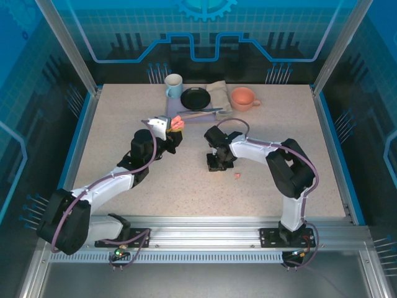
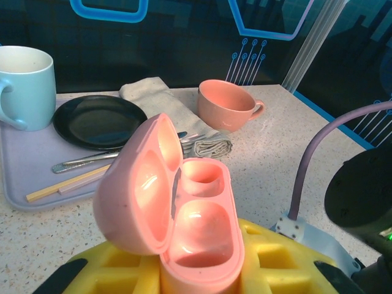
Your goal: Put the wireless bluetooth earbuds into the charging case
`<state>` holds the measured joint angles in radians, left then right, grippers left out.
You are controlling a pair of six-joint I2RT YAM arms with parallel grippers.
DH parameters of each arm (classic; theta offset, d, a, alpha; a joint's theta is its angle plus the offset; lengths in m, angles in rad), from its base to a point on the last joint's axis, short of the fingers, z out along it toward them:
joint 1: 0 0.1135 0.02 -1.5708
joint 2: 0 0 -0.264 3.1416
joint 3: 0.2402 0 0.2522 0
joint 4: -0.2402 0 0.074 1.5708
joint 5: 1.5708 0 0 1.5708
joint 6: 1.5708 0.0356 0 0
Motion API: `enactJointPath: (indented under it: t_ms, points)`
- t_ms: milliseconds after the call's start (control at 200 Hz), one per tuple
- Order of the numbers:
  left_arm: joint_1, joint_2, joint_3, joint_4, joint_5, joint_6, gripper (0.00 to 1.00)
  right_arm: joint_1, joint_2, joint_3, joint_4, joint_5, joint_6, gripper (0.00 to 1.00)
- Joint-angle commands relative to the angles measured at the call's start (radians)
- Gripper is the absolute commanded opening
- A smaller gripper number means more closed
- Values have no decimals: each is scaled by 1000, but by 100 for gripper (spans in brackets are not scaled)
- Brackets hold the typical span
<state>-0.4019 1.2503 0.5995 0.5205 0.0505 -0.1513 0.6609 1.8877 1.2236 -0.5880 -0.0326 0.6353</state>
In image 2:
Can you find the salmon pink cup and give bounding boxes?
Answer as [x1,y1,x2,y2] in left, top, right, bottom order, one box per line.
[196,79,266,133]

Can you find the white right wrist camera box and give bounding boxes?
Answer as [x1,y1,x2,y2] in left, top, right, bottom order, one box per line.
[269,211,361,278]

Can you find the beige chopstick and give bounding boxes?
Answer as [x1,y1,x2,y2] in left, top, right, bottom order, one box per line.
[26,164,111,202]

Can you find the beige folded cloth napkin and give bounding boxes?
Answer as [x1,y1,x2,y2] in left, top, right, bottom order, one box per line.
[118,76,233,159]

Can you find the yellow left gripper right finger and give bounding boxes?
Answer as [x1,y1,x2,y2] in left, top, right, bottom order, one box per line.
[238,217,370,294]

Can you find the lavender plastic tray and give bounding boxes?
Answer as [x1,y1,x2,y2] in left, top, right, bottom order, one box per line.
[0,96,129,213]

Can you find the pale pink chopstick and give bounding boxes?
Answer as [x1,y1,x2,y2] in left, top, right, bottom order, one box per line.
[58,173,105,195]

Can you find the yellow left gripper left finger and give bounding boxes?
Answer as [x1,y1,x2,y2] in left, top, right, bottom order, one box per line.
[35,241,164,294]

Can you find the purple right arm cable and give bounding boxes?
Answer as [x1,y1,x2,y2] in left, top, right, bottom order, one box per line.
[289,100,392,222]

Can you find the light blue mug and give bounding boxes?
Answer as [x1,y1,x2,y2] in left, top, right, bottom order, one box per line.
[0,45,58,132]

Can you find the black round plate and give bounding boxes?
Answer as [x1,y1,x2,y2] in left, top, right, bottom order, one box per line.
[52,94,148,151]

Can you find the pink earbud charging case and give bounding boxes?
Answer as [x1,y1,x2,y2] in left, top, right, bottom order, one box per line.
[92,112,246,294]

